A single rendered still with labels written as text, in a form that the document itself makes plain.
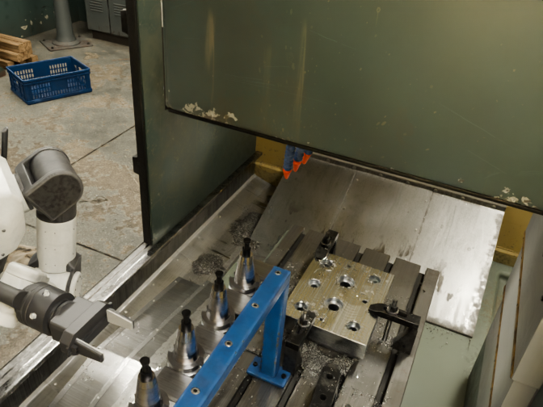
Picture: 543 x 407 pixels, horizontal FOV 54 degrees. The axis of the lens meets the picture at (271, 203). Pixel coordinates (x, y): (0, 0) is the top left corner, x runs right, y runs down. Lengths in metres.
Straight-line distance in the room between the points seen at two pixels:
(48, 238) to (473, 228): 1.53
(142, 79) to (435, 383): 1.27
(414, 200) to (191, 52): 1.56
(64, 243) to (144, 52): 0.56
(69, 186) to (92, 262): 1.85
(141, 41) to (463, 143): 1.04
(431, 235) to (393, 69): 1.50
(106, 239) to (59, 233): 1.91
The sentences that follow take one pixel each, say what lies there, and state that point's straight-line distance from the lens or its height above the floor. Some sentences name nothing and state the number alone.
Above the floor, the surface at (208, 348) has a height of 1.22.
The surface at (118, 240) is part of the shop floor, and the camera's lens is 3.22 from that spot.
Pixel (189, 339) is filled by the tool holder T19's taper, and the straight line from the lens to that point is 0.91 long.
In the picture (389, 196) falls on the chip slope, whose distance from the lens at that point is 2.21.
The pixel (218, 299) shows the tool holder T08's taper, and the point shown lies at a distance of 0.98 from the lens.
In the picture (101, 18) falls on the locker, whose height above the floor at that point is 0.27.
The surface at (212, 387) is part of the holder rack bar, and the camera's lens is 0.92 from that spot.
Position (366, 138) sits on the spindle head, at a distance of 0.72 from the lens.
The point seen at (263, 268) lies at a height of 1.22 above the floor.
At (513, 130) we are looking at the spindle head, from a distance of 0.69.
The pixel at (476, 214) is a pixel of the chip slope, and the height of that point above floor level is 0.83.
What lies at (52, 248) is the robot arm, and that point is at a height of 1.13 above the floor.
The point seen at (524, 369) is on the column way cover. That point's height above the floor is 1.27.
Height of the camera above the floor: 1.96
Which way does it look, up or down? 34 degrees down
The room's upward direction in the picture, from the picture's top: 5 degrees clockwise
